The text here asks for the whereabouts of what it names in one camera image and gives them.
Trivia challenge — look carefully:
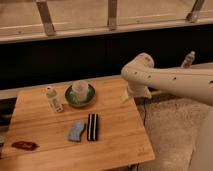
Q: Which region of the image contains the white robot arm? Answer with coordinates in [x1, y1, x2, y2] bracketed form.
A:
[121, 53, 213, 171]

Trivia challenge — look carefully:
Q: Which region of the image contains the green ceramic bowl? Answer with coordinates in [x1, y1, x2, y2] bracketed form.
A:
[65, 85, 96, 108]

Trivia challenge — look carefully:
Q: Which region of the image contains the translucent plastic cup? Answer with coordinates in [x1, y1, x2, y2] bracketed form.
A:
[72, 80, 89, 102]

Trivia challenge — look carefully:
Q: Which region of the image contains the black white striped eraser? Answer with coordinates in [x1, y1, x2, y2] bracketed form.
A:
[87, 114, 99, 141]

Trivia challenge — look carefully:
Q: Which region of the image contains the wooden table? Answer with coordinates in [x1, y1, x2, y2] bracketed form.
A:
[0, 78, 155, 171]

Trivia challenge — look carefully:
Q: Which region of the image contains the small white bottle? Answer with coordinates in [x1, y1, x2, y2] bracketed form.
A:
[46, 86, 63, 113]

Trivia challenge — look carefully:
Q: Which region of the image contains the clear bottle on ledge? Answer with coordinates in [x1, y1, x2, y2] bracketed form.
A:
[181, 51, 195, 68]

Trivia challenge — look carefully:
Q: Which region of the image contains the dark red wrapper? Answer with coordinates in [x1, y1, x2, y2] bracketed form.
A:
[12, 141, 39, 151]

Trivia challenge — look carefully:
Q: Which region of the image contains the middle metal railing post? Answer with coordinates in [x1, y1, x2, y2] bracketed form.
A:
[107, 0, 117, 31]

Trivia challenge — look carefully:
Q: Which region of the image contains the metal railing post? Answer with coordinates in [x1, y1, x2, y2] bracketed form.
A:
[186, 0, 205, 23]
[36, 0, 56, 36]
[107, 0, 117, 31]

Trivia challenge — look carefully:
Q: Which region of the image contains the left metal railing post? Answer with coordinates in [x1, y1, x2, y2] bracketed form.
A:
[36, 0, 56, 36]

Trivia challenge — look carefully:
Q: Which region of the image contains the right metal railing post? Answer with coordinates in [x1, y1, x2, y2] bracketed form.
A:
[186, 0, 205, 23]

